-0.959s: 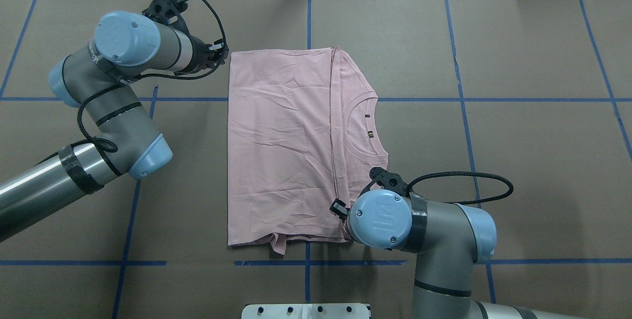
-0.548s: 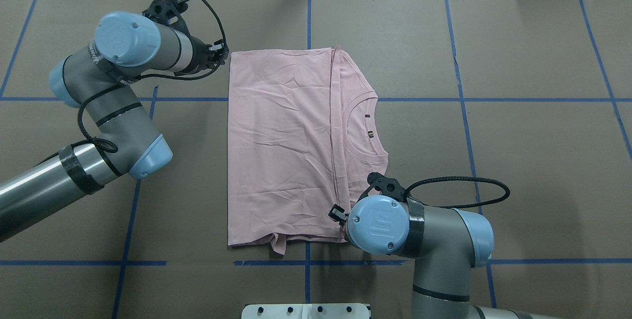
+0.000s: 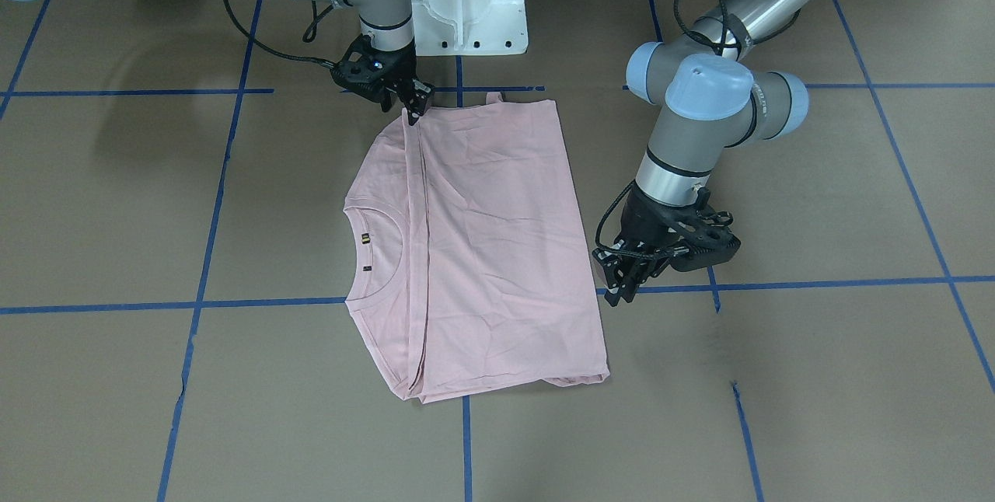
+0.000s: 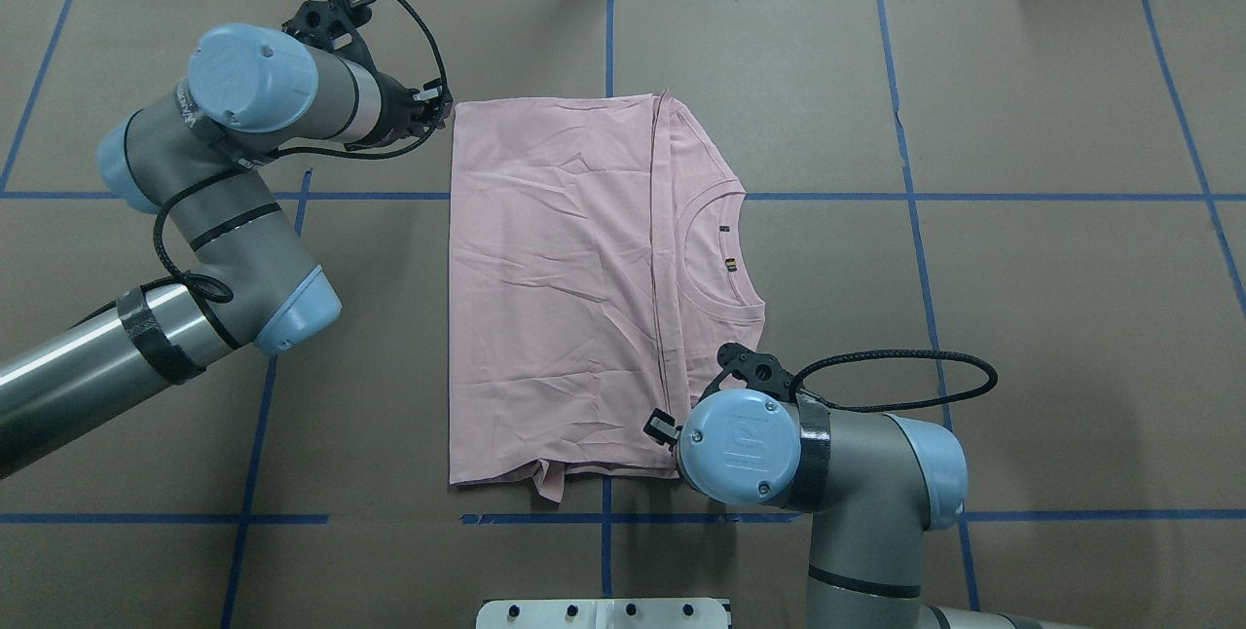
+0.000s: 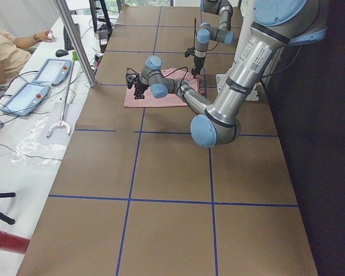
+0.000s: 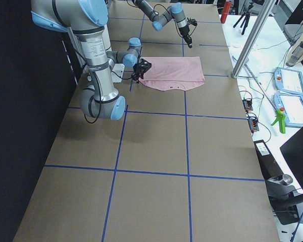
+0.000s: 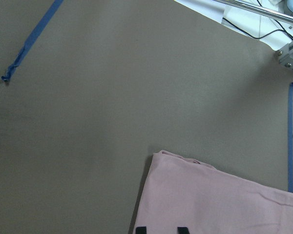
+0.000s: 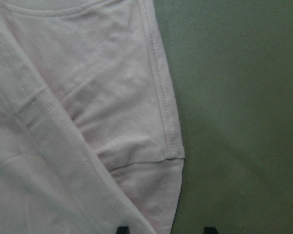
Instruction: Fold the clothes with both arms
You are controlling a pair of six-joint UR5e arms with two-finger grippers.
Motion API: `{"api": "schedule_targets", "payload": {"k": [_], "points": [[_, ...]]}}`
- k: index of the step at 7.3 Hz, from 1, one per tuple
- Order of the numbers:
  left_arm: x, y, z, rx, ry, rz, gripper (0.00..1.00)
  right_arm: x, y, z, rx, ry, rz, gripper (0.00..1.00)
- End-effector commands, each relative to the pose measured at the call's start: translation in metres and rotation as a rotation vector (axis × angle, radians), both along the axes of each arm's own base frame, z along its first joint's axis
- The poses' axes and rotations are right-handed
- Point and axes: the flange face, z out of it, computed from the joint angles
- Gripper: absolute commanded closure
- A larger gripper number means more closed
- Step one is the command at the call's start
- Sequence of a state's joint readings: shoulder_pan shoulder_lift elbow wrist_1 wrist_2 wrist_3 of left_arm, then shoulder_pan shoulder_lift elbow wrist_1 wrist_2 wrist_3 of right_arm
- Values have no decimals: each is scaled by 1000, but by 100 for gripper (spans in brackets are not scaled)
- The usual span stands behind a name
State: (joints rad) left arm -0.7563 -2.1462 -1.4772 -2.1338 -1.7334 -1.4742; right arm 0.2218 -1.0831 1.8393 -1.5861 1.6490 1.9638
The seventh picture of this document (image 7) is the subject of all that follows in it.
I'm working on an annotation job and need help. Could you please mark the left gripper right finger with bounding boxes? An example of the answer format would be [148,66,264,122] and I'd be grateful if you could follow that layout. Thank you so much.
[177,227,189,234]

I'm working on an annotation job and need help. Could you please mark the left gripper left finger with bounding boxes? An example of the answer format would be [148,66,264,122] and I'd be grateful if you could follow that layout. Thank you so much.
[135,226,147,234]

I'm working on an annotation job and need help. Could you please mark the pink printed t-shirt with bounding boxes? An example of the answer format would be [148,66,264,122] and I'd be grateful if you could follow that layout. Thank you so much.
[133,150,293,234]

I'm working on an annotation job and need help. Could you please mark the reacher grabber tool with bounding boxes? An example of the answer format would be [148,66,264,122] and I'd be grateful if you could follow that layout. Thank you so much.
[215,0,293,25]

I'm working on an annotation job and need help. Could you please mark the black cable bundle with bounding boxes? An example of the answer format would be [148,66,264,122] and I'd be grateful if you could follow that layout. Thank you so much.
[222,0,293,41]

